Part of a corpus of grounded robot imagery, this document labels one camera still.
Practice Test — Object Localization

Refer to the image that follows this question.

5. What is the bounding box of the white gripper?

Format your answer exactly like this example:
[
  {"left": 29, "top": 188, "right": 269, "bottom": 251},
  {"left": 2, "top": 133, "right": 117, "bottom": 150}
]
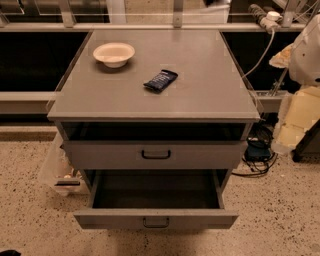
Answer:
[{"left": 269, "top": 44, "right": 320, "bottom": 155}]

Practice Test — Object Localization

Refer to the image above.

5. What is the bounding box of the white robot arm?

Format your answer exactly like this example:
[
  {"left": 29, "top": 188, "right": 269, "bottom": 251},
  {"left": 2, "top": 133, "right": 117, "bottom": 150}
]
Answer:
[{"left": 269, "top": 14, "right": 320, "bottom": 155}]

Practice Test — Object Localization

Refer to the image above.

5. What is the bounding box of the grey middle drawer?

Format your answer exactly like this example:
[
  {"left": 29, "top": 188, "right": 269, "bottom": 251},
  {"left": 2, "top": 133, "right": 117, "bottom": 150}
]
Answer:
[{"left": 63, "top": 141, "right": 247, "bottom": 170}]

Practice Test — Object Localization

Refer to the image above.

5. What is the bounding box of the grey drawer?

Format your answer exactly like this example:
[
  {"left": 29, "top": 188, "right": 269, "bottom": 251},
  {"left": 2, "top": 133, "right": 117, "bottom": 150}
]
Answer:
[
  {"left": 74, "top": 170, "right": 238, "bottom": 230},
  {"left": 63, "top": 141, "right": 247, "bottom": 170}
]

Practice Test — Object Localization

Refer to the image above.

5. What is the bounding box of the grey drawer cabinet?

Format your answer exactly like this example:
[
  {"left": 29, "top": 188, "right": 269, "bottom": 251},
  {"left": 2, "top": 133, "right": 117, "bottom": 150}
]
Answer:
[{"left": 46, "top": 29, "right": 261, "bottom": 174}]

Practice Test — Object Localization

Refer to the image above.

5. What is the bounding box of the grey bottom drawer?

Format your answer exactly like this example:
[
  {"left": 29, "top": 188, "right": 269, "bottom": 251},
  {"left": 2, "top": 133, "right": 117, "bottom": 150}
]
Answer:
[{"left": 74, "top": 170, "right": 238, "bottom": 230}]

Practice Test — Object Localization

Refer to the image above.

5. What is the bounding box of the metal diagonal rod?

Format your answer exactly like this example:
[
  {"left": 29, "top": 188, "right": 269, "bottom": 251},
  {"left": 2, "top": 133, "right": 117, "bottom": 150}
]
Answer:
[{"left": 269, "top": 68, "right": 288, "bottom": 97}]

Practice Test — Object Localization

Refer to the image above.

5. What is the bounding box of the white power strip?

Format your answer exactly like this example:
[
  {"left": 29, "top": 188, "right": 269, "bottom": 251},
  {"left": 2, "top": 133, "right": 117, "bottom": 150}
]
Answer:
[{"left": 248, "top": 4, "right": 282, "bottom": 33}]

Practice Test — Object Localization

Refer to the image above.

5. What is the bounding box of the dark cabinet at right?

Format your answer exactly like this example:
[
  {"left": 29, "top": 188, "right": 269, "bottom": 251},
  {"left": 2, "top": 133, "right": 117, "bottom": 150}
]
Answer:
[{"left": 292, "top": 120, "right": 320, "bottom": 162}]

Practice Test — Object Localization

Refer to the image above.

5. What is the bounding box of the blue box on floor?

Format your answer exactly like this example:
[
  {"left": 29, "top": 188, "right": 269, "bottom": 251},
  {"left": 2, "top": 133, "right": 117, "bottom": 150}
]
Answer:
[{"left": 245, "top": 147, "right": 271, "bottom": 162}]

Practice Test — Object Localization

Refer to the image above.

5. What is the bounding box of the dark blue snack packet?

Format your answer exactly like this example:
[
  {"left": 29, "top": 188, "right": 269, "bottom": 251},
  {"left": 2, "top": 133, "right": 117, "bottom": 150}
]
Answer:
[{"left": 144, "top": 69, "right": 178, "bottom": 93}]

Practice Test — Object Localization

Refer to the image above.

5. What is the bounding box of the white bowl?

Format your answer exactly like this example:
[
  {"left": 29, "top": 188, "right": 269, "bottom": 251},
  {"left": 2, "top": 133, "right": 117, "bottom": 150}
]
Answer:
[{"left": 93, "top": 43, "right": 135, "bottom": 68}]

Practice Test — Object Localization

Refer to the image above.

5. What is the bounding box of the clear plastic bin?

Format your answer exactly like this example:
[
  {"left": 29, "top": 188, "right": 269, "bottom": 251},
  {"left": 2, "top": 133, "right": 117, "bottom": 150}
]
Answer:
[{"left": 38, "top": 133, "right": 89, "bottom": 196}]

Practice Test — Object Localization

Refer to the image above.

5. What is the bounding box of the white power cable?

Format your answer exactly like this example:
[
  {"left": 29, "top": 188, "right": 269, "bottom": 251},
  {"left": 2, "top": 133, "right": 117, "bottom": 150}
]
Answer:
[{"left": 241, "top": 27, "right": 276, "bottom": 80}]

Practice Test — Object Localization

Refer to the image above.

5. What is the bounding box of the black cable bundle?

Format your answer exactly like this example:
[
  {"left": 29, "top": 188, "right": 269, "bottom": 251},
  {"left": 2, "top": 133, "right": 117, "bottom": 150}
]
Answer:
[{"left": 231, "top": 123, "right": 279, "bottom": 178}]

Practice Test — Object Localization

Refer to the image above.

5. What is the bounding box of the grey metal rail frame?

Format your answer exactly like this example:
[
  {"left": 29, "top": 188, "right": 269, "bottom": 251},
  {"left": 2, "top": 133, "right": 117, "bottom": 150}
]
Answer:
[{"left": 0, "top": 19, "right": 307, "bottom": 116}]

